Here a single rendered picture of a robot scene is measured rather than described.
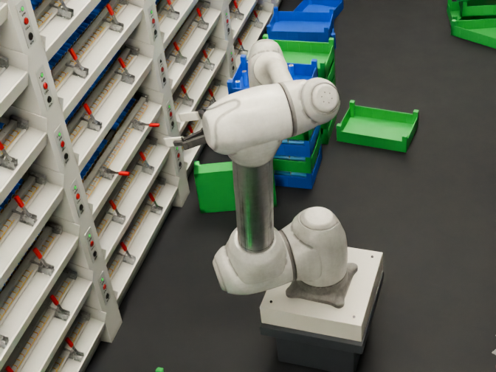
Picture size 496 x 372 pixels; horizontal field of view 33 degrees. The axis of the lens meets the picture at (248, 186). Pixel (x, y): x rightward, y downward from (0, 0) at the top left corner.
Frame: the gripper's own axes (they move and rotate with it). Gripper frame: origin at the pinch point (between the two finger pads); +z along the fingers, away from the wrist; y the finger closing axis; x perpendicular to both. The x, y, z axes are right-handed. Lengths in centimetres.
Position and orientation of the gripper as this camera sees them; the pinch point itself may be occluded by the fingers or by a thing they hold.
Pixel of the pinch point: (175, 129)
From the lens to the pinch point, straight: 267.6
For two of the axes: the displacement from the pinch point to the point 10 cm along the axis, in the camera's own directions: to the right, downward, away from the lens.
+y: 2.8, -6.3, 7.2
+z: -9.1, 0.5, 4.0
